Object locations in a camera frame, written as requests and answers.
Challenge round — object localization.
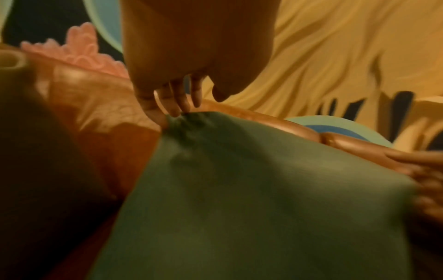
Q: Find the person's right hand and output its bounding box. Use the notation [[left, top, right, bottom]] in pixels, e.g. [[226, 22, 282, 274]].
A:
[[384, 149, 443, 192]]

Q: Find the brown leather sofa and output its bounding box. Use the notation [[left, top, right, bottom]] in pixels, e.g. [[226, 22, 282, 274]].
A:
[[0, 43, 443, 280]]

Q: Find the teal cushion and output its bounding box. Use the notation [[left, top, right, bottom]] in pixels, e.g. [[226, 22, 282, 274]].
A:
[[88, 110, 422, 280]]

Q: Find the grey cushion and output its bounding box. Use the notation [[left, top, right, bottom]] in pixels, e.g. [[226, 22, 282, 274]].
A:
[[0, 48, 120, 280]]

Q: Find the person's left hand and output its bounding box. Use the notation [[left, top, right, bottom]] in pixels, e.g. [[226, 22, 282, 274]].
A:
[[119, 0, 281, 129]]

